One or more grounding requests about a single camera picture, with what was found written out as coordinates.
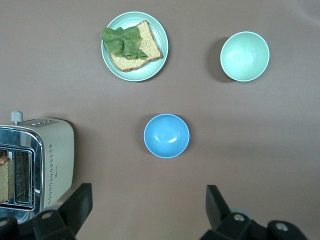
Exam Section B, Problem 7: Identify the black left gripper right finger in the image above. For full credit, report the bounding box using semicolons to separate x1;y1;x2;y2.
199;184;270;240

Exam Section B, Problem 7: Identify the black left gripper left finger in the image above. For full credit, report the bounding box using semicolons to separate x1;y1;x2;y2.
32;182;94;240

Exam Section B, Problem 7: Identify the blue bowl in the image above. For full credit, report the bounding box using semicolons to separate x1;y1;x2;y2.
143;113;191;159

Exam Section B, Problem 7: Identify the pale mint bowl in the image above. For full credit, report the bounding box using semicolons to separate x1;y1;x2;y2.
219;31;271;83

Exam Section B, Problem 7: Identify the beige chrome toaster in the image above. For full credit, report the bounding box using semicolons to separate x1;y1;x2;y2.
0;110;76;224

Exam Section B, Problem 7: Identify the toast slice in toaster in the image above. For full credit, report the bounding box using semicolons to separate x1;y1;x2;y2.
0;154;16;204

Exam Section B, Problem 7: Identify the pale green plate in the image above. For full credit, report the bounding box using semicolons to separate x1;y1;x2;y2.
100;11;169;83

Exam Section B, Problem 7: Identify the green lettuce leaf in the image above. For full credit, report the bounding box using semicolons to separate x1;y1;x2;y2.
100;25;149;60

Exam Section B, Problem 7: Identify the brown bread slice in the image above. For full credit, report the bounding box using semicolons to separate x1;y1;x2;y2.
109;19;164;73

